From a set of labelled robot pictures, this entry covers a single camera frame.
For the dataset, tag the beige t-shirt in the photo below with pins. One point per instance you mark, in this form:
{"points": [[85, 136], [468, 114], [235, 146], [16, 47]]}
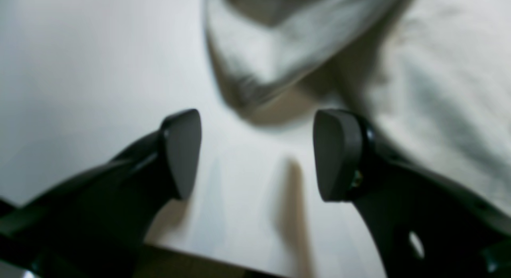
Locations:
{"points": [[433, 76]]}

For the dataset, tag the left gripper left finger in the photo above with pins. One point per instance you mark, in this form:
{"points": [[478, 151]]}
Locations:
{"points": [[93, 225]]}

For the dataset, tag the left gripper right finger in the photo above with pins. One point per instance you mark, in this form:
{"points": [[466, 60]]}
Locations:
{"points": [[423, 224]]}

